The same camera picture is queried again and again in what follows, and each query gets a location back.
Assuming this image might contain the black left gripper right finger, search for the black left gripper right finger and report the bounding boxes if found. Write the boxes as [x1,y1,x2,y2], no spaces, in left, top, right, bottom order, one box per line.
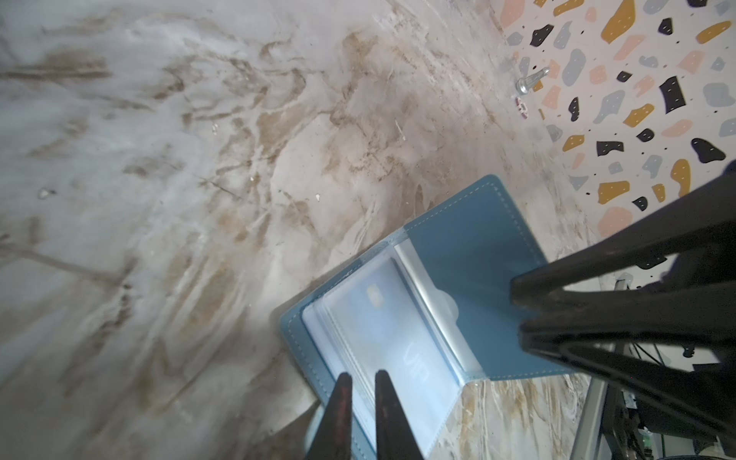
[375,370,423,460]

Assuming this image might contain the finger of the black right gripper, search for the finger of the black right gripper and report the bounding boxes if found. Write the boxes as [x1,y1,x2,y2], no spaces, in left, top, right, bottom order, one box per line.
[510,172,735,312]
[519,321,735,443]

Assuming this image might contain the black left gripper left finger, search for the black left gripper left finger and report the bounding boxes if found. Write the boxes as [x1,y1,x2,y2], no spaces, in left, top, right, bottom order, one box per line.
[305,372,353,460]

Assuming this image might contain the blue VIP card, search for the blue VIP card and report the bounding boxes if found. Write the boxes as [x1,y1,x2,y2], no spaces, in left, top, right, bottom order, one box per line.
[315,257,460,455]

